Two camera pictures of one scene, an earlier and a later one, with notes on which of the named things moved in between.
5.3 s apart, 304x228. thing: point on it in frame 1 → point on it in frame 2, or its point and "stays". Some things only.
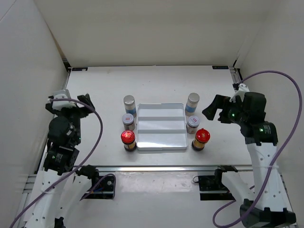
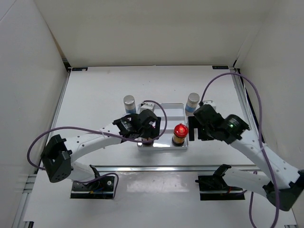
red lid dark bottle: x=128 y=138 → x=147 y=141
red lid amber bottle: x=202 y=136 → x=180 y=131
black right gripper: x=221 y=102 → x=193 y=123
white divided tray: x=161 y=126 stays
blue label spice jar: x=193 y=99 stays
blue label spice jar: x=129 y=103 stays
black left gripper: x=76 y=108 → x=153 y=132
